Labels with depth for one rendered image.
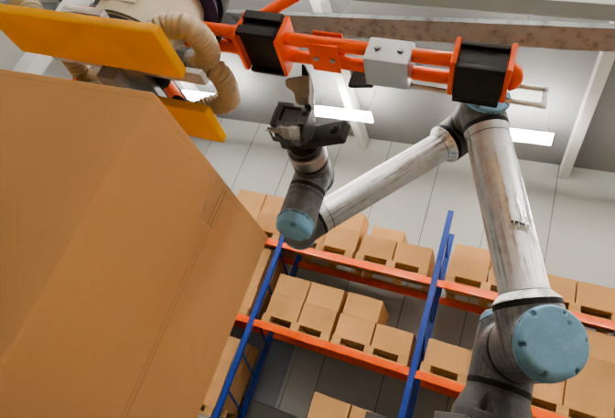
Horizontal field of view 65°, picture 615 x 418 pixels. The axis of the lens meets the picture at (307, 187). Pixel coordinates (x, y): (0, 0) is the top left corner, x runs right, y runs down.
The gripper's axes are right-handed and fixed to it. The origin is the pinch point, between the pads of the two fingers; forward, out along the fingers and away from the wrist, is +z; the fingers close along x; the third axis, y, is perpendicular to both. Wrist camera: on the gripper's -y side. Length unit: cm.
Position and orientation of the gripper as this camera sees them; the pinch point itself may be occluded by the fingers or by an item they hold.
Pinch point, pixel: (294, 93)
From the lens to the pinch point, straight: 95.7
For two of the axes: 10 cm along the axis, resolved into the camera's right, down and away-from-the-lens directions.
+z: -2.0, -4.5, -8.7
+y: -9.3, -2.0, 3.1
